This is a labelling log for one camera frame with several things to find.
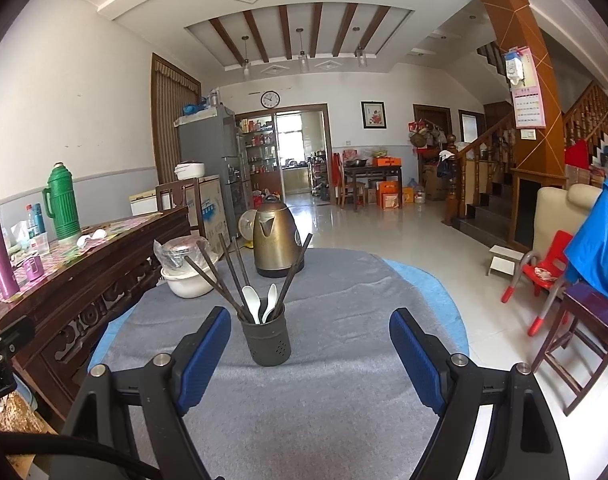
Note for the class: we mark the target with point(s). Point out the grey refrigerator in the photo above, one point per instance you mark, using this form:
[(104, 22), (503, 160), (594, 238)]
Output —
[(209, 145)]

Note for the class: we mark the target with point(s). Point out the dark wooden stool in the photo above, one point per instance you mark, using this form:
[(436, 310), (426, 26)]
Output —
[(594, 305)]

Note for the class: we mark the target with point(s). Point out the cream armchair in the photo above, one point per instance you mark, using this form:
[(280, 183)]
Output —
[(554, 210)]

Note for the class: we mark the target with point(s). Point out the white rice cooker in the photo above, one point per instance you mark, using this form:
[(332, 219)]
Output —
[(189, 171)]

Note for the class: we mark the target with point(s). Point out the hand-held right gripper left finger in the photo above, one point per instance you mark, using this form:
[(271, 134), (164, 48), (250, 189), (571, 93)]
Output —
[(204, 360)]

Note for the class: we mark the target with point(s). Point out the white plastic spoon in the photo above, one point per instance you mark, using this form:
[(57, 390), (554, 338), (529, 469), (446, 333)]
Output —
[(250, 300), (271, 297)]

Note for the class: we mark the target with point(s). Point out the grey perforated utensil holder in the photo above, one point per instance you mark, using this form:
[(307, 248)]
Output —
[(266, 340)]

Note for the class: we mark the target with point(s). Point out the shelf with bottles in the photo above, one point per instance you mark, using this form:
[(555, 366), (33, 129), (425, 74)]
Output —
[(259, 155)]

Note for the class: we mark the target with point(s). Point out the plastic bottle with blue label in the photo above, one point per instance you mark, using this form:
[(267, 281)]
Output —
[(35, 222)]

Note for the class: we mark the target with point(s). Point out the small white cabinet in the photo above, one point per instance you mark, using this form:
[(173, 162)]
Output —
[(144, 204)]

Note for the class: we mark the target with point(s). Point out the grey table cloth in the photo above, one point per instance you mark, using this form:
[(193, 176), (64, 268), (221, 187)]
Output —
[(334, 320)]

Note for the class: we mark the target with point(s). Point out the flat orange box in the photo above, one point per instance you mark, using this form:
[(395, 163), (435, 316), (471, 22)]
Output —
[(387, 162)]

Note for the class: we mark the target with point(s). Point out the wooden stair railing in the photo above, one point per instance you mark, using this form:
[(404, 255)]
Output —
[(479, 160)]

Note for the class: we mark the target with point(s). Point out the orange wooden column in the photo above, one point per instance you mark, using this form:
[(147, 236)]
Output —
[(524, 35)]

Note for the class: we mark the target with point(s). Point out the glass pendant lamp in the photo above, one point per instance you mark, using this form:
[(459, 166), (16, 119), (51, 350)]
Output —
[(246, 67), (302, 60), (361, 57)]

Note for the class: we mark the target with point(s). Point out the purple thermos flask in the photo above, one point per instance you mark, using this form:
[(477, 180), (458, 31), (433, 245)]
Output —
[(1, 260)]

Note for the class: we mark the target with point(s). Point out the blue table cover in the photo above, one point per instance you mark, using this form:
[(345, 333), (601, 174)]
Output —
[(434, 285)]

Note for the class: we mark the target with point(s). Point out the dark wooden side table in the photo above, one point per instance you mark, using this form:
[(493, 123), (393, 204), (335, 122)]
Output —
[(371, 172)]

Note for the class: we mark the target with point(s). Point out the small white fan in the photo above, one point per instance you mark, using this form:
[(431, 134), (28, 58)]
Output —
[(246, 227)]

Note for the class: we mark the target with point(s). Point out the gold electric kettle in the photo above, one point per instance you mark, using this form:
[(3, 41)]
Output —
[(276, 245)]

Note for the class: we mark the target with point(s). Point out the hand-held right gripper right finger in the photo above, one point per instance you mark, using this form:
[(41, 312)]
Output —
[(416, 360)]

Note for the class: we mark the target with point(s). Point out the white step stool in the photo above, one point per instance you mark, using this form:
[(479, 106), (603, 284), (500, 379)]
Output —
[(504, 262)]

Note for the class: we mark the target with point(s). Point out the purple cup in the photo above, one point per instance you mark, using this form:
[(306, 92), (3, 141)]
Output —
[(33, 267)]

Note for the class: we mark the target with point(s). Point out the pink wall calendar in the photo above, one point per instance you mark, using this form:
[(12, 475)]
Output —
[(529, 105)]

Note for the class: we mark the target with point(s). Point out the blue raincoat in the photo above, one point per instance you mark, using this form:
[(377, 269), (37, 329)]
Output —
[(599, 250)]

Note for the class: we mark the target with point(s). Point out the clear water jug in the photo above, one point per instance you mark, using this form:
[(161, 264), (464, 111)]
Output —
[(420, 192)]

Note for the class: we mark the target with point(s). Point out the carved wooden sideboard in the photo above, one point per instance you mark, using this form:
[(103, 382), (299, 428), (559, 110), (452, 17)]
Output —
[(84, 280)]

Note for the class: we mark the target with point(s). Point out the framed wall picture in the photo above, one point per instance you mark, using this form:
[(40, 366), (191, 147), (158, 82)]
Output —
[(373, 115)]

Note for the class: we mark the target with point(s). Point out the green thermos jug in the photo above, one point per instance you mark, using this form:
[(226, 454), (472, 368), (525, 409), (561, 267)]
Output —
[(63, 205)]

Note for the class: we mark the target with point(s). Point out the red plastic child chair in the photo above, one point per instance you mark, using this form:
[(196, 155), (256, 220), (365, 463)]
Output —
[(554, 260)]

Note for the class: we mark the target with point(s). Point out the round wall clock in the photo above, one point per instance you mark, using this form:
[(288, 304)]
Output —
[(270, 99)]

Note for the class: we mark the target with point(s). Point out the orange carton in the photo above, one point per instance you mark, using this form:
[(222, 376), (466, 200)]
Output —
[(389, 195)]

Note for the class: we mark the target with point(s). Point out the dark wooden chair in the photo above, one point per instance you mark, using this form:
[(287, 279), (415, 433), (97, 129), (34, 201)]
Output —
[(176, 200)]

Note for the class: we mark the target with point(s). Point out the brown striped curtain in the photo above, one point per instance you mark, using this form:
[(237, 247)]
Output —
[(174, 120)]

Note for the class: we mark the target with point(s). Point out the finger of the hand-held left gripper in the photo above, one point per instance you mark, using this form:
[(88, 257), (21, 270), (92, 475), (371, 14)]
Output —
[(16, 332)]

